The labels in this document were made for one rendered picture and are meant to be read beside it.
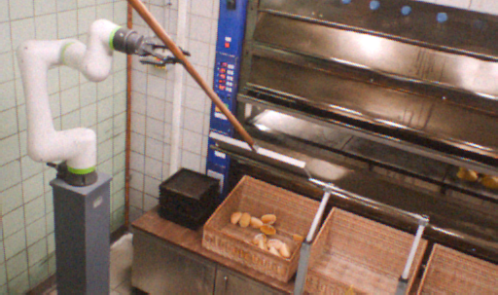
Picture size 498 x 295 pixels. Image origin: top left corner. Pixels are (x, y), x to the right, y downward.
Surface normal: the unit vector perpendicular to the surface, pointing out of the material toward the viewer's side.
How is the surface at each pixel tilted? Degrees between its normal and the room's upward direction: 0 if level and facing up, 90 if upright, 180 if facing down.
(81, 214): 90
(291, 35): 70
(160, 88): 90
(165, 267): 90
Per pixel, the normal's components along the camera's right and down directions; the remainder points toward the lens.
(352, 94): -0.40, 0.00
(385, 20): -0.47, 0.33
